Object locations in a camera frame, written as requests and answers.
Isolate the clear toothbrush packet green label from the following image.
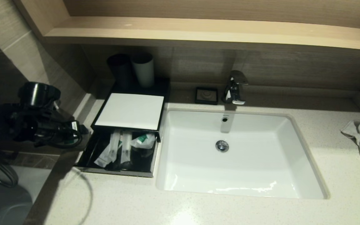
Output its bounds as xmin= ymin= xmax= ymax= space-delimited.
xmin=120 ymin=131 xmax=133 ymax=164

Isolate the black box drawer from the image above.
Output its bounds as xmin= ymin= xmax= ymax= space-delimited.
xmin=75 ymin=127 xmax=161 ymax=178

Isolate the black plastic cup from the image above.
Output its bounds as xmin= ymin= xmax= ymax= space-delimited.
xmin=107 ymin=54 xmax=134 ymax=91

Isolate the black box with white top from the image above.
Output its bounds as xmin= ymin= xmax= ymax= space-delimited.
xmin=92 ymin=91 xmax=169 ymax=135

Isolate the grey plastic cup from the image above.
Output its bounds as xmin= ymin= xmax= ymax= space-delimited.
xmin=132 ymin=54 xmax=155 ymax=88

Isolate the black cup tray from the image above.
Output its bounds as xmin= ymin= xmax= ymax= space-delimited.
xmin=114 ymin=77 xmax=171 ymax=96

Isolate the grey rounded fixture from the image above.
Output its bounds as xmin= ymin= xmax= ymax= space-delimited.
xmin=0 ymin=184 xmax=33 ymax=225

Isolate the black square soap dish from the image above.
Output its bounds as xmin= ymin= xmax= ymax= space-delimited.
xmin=195 ymin=87 xmax=219 ymax=105

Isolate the chrome drain stopper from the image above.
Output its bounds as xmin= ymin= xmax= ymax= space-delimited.
xmin=215 ymin=140 xmax=229 ymax=153

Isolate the light wooden shelf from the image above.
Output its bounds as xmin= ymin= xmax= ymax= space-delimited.
xmin=13 ymin=0 xmax=360 ymax=53

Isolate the chrome faucet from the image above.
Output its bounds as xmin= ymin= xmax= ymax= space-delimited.
xmin=222 ymin=70 xmax=249 ymax=105

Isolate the white ceramic sink basin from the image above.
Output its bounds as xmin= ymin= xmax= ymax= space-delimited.
xmin=156 ymin=108 xmax=330 ymax=200

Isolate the smooth black arm cable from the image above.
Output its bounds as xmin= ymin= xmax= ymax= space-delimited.
xmin=35 ymin=130 xmax=83 ymax=149

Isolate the black hose loop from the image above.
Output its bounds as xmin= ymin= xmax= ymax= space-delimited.
xmin=0 ymin=150 xmax=20 ymax=188

